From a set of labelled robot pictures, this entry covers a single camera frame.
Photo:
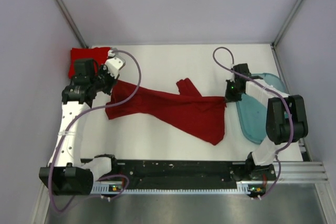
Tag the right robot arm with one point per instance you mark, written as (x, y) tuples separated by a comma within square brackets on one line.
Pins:
[(286, 120)]

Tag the grey slotted cable duct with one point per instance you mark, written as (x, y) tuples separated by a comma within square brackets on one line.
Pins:
[(112, 189)]

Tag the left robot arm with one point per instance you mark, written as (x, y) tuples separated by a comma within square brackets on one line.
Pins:
[(65, 174)]

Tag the right aluminium frame post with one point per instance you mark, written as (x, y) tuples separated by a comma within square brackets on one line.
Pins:
[(289, 19)]

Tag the dark red t-shirt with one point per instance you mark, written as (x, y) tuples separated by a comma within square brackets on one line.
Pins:
[(188, 111)]

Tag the translucent blue plastic bin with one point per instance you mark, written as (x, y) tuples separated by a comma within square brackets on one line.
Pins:
[(252, 114)]

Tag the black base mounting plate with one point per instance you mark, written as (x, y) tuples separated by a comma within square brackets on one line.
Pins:
[(154, 174)]

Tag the left aluminium frame post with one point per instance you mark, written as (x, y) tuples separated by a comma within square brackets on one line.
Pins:
[(71, 23)]

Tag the folded bright red t-shirt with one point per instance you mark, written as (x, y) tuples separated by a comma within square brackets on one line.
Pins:
[(99, 54)]

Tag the aluminium frame post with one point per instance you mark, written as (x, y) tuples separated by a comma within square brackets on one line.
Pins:
[(71, 23), (289, 19)]

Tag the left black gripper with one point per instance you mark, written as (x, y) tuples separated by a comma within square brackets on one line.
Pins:
[(103, 70)]

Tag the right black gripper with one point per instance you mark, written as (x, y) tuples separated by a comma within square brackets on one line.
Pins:
[(229, 97)]

